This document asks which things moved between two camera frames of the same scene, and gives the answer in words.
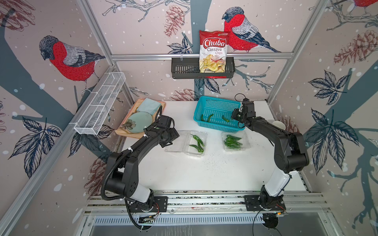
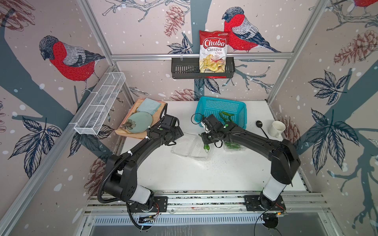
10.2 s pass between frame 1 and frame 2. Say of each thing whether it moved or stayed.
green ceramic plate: stayed
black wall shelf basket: stayed
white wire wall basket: stayed
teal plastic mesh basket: stayed
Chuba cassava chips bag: stayed
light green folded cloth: stayed
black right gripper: moved
